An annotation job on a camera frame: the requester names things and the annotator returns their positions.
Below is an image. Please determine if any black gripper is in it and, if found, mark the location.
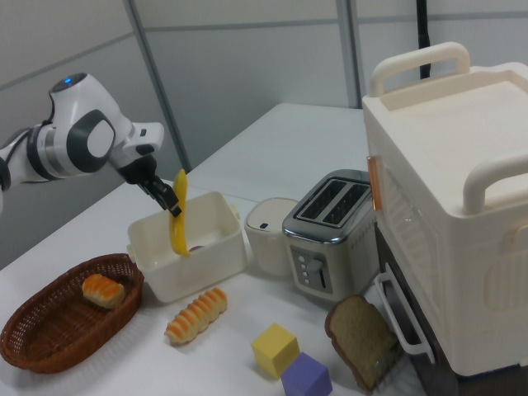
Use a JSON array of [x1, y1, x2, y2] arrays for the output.
[[118, 155, 183, 219]]

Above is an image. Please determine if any short orange striped bread roll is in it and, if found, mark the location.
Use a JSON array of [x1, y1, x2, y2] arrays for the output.
[[82, 273, 126, 309]]

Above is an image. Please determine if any black stand pole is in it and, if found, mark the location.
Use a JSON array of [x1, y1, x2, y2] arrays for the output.
[[414, 0, 434, 79]]

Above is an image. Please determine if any small white lidded bin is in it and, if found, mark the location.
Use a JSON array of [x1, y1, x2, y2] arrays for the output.
[[244, 196, 300, 277]]

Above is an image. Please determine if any purple cube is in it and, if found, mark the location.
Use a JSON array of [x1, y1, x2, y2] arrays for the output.
[[280, 351, 333, 396]]

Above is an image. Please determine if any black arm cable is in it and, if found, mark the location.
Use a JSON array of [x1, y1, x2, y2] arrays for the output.
[[0, 97, 57, 166]]

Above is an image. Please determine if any brown bread slice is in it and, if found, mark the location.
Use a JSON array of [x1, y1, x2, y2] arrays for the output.
[[324, 295, 399, 392]]

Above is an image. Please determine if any cream toy kitchen cabinet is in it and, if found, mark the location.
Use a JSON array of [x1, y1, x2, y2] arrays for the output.
[[361, 40, 528, 379]]

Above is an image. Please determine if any white wire drawer handle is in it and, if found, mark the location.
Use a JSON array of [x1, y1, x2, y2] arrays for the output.
[[373, 271, 436, 364]]

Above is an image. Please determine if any copper cabinet door handle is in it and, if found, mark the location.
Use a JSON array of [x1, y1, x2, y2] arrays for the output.
[[366, 155, 383, 211]]

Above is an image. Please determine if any yellow banana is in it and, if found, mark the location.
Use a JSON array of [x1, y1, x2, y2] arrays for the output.
[[170, 167, 193, 259]]

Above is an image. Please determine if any long orange striped bread roll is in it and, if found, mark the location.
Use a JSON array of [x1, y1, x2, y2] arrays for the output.
[[165, 287, 229, 346]]

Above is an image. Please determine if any cream silver toaster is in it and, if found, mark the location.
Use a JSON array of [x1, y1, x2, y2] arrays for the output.
[[281, 168, 379, 302]]

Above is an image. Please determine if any yellow cube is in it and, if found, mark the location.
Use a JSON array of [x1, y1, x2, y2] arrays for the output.
[[251, 323, 300, 380]]

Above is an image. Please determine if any white square plastic container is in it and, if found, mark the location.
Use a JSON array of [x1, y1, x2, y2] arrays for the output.
[[126, 191, 248, 304]]

